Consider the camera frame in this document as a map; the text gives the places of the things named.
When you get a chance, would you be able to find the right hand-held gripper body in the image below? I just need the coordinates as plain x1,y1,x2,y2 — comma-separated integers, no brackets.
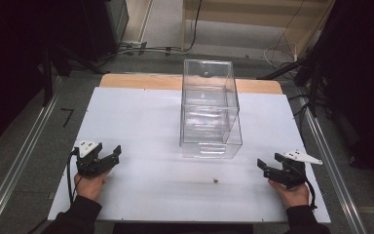
265,149,323,190

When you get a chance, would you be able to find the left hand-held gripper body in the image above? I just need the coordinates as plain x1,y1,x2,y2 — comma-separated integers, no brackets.
73,139,120,178

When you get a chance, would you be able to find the clear plastic drawer box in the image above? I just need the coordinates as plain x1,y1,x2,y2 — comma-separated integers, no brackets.
178,58,243,161

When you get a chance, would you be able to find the person's left hand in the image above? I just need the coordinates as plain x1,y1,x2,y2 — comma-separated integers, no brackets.
73,169,112,203

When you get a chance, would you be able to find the person's right hand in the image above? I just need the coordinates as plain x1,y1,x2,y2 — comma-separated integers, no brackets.
267,180,311,210

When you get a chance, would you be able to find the white table mat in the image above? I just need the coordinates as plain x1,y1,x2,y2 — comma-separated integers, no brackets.
47,86,332,224

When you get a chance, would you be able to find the black tripod stand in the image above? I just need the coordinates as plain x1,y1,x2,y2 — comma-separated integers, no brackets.
256,48,330,119

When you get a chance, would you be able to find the power strip with plugs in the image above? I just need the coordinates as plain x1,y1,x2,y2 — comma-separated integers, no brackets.
120,40,149,50

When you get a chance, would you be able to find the dark curtain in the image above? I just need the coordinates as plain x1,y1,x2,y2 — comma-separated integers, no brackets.
0,0,89,157
315,0,374,193

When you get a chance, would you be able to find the black cabinet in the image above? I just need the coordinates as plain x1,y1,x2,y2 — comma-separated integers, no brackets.
80,0,131,63

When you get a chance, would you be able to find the light wooden shelf unit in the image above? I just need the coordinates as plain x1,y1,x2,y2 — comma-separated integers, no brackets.
180,0,337,58

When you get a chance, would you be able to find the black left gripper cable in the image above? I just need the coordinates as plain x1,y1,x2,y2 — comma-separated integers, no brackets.
65,148,83,207

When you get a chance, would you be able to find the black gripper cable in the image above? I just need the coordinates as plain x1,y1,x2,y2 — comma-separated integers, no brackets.
65,148,83,207
303,177,318,211

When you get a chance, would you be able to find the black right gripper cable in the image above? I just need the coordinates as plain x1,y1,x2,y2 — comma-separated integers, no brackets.
303,177,318,211

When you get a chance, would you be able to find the aluminium floor rail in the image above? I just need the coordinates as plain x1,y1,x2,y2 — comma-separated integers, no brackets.
0,76,64,234
296,94,369,234

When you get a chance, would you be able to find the white floor cable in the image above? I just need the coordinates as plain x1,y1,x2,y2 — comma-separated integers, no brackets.
263,0,306,70

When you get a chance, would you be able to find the black hanging cable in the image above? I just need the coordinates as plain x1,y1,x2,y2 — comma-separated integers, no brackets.
184,0,204,54

